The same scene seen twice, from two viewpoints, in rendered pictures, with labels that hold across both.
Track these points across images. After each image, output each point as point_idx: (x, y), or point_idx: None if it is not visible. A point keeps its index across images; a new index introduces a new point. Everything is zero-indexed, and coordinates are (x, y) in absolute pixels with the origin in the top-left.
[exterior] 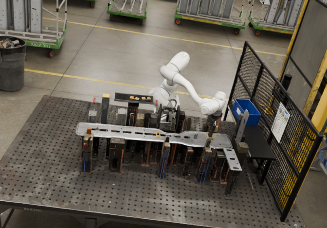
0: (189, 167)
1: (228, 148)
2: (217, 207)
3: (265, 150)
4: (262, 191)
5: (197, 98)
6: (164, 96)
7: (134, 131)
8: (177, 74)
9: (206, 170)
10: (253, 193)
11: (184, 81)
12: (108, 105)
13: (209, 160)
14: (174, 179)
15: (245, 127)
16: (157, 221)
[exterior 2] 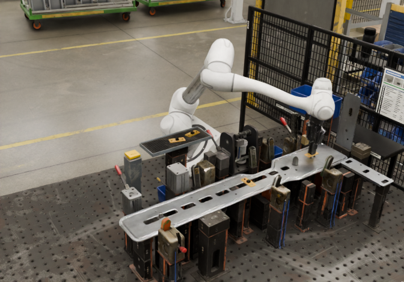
0: (293, 214)
1: (344, 159)
2: (383, 250)
3: (385, 142)
4: (398, 200)
5: (300, 99)
6: (187, 124)
7: (213, 193)
8: (235, 75)
9: (336, 205)
10: (394, 207)
11: (253, 82)
12: (141, 169)
13: (340, 186)
14: (298, 240)
15: (356, 120)
16: None
